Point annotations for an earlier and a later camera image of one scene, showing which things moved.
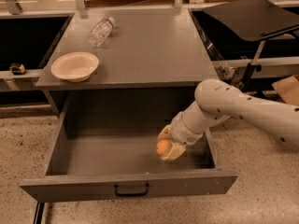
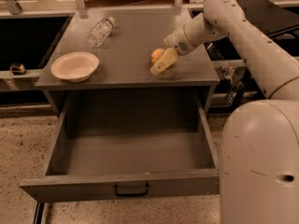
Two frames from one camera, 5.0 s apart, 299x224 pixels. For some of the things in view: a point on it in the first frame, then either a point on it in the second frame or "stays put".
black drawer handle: (131, 194) stays put
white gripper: (183, 132) to (176, 41)
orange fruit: (163, 147) to (156, 54)
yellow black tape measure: (18, 70) stays put
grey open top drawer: (106, 147) stays put
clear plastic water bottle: (102, 32) stays put
